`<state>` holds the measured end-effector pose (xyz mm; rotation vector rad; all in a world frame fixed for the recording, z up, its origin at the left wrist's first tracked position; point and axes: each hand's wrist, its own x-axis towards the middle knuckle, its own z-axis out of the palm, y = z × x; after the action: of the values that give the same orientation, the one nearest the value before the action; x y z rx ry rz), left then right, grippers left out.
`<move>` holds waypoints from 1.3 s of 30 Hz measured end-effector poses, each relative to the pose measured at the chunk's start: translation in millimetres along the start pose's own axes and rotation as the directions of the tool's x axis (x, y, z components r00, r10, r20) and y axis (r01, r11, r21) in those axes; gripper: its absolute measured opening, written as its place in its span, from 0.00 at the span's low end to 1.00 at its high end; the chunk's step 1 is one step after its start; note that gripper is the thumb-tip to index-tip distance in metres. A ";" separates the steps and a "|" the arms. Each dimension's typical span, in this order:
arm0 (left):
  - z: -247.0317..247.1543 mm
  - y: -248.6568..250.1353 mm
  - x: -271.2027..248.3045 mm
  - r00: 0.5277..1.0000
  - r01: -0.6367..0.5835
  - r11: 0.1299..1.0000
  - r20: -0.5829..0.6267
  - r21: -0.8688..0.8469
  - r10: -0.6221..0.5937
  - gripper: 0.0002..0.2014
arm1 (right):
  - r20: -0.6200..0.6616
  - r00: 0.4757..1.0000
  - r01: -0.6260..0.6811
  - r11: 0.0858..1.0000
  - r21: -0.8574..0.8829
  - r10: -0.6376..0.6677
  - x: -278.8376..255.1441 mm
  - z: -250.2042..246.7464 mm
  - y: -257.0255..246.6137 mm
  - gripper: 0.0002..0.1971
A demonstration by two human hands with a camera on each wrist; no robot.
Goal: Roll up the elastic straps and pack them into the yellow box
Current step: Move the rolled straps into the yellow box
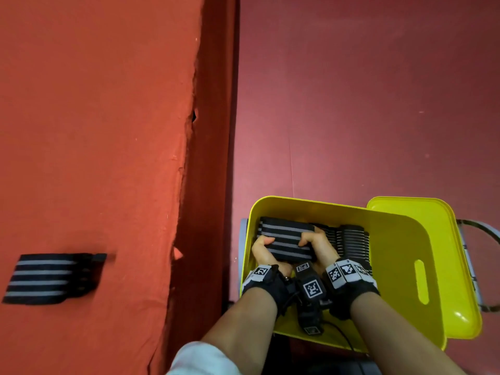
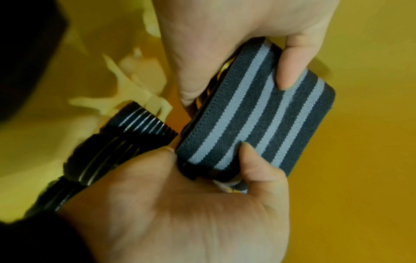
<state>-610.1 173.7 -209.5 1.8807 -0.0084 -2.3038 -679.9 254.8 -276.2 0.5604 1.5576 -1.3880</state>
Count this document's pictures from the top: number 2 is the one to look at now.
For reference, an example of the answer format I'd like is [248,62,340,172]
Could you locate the person's right hand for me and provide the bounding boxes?
[58,143,290,263]

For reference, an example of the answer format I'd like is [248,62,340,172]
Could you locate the yellow plastic bin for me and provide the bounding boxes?
[0,0,416,263]

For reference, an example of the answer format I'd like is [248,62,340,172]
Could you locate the person's left hand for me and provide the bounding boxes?
[153,0,340,106]

